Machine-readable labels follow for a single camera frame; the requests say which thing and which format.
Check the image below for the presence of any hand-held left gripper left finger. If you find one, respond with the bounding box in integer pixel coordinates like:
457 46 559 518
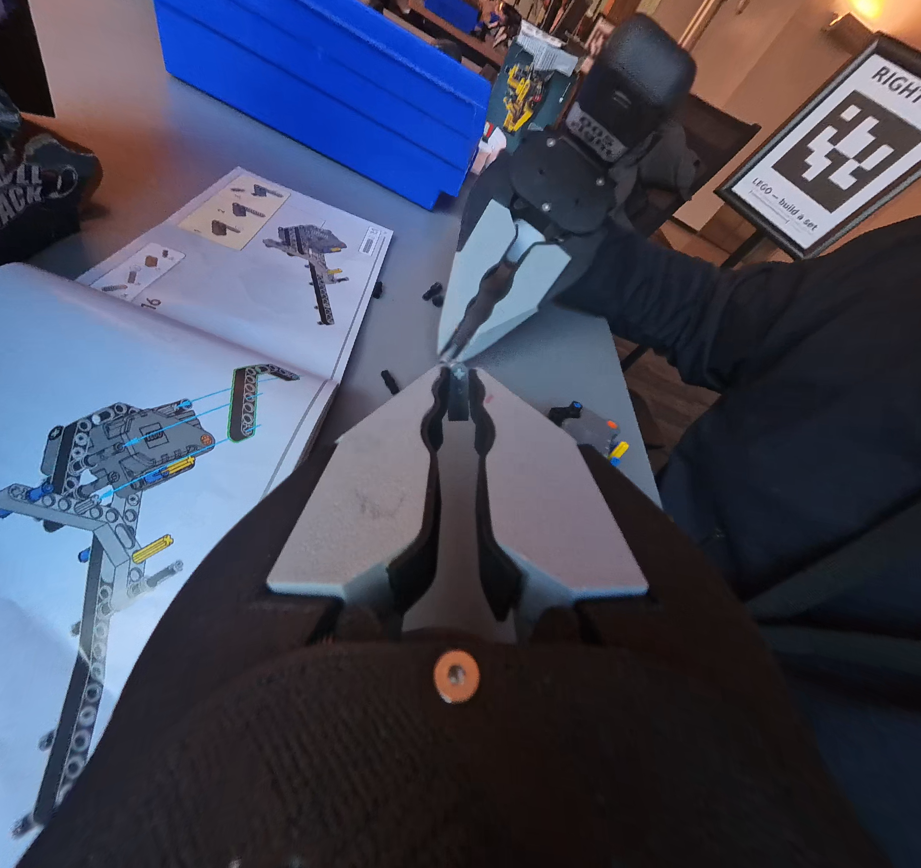
266 366 443 628

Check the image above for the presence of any black printed cloth bag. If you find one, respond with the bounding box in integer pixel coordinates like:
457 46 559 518
0 87 103 266

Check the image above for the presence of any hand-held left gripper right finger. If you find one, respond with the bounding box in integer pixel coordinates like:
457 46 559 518
468 366 650 624

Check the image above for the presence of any grey lego motor assembly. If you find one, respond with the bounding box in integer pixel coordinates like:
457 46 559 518
548 400 631 467

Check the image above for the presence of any lego box with yellow vehicle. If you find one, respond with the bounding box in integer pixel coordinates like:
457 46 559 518
485 22 590 158

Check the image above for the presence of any person's dark clothed body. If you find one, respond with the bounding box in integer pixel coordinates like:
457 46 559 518
655 379 921 868

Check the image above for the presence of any blue plastic storage bin stack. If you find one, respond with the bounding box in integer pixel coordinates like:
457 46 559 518
140 0 494 211

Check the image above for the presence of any framed black white tag sign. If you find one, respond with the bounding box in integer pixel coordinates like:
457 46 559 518
714 33 921 262

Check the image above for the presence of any person's right forearm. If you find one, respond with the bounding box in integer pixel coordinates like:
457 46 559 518
557 216 921 452

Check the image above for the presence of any wall lamp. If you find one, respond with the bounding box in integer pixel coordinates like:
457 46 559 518
824 0 890 50

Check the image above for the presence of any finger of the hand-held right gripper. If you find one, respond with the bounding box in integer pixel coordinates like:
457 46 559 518
449 224 578 364
436 197 520 359

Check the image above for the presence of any small blue storage bin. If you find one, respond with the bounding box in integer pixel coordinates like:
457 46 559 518
425 0 483 34

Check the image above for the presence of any lego instruction booklet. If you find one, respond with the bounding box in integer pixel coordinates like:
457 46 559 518
0 166 395 862

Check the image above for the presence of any brown chair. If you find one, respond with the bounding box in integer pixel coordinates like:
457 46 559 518
651 94 762 250

